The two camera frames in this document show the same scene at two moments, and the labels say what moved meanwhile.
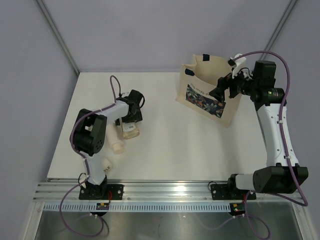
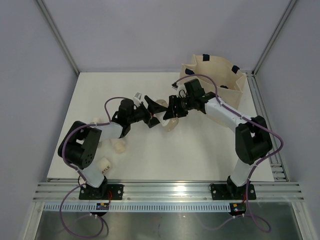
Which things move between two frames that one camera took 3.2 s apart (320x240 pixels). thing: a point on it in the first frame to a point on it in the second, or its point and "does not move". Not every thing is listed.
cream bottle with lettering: x=107 y=166 does not move
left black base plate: x=100 y=193 does not move
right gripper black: x=223 y=84 to x=172 y=112
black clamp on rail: x=223 y=191 does not move
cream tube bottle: x=116 y=143 does not move
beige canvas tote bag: x=197 y=82 does not move
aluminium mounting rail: x=155 y=192 does not move
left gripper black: x=136 y=118 to x=153 y=108
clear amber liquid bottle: x=130 y=130 to x=171 y=125
